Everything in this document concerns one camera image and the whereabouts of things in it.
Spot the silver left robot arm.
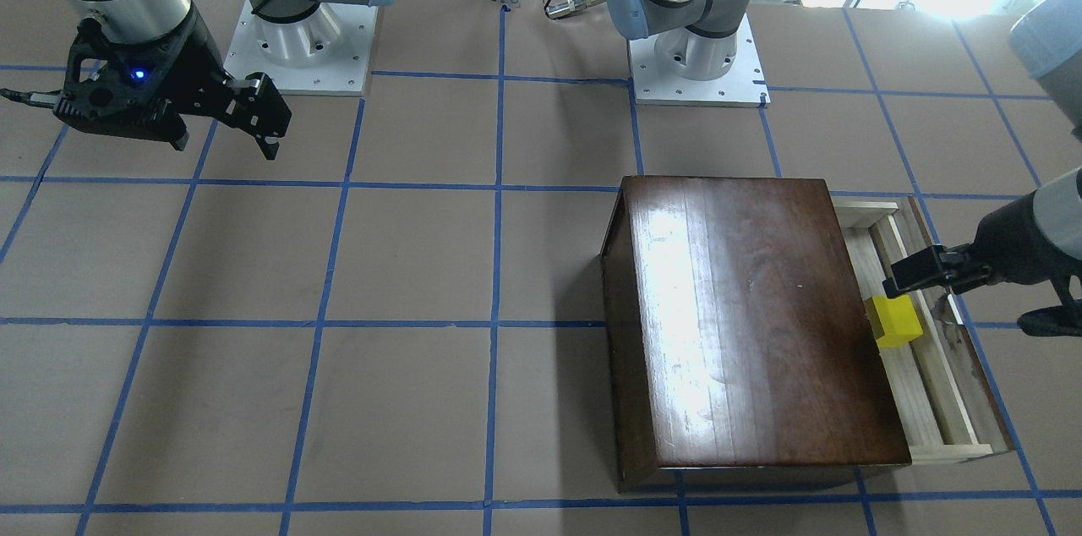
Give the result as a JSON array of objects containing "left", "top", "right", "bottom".
[{"left": 883, "top": 0, "right": 1081, "bottom": 338}]

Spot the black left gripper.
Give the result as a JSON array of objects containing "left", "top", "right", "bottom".
[{"left": 883, "top": 192, "right": 1057, "bottom": 298}]

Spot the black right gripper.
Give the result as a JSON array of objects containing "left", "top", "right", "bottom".
[{"left": 52, "top": 8, "right": 292, "bottom": 161}]

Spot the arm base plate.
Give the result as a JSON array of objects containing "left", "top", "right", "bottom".
[
  {"left": 626, "top": 15, "right": 771, "bottom": 107},
  {"left": 224, "top": 1, "right": 381, "bottom": 97}
]

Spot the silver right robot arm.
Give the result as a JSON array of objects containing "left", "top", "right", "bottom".
[{"left": 3, "top": 0, "right": 396, "bottom": 160}]

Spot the dark wooden drawer box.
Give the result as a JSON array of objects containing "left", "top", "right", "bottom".
[{"left": 599, "top": 175, "right": 1015, "bottom": 493}]

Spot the yellow block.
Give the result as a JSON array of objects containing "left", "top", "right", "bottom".
[{"left": 863, "top": 296, "right": 924, "bottom": 348}]

